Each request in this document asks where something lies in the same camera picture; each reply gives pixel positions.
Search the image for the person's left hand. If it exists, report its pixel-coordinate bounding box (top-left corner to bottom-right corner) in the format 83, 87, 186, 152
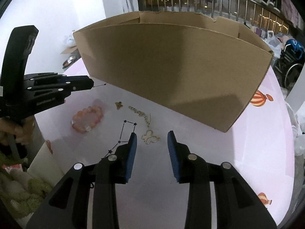
1, 116, 35, 145

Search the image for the small gold butterfly charm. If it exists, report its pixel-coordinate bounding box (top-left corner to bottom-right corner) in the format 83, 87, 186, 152
115, 101, 123, 110

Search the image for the large brown cardboard box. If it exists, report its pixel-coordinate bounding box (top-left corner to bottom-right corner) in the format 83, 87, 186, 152
73, 11, 273, 132

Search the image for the orange pink bead bracelet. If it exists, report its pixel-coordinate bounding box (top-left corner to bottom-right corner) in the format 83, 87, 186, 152
71, 105, 104, 133

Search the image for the white green plush blanket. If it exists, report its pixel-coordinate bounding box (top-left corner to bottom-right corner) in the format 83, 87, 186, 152
1, 154, 54, 220

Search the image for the blue bag on wheelchair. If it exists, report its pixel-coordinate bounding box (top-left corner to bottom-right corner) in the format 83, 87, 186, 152
284, 38, 304, 60

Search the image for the metal balcony railing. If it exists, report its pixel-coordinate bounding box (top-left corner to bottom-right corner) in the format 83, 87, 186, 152
138, 0, 293, 33

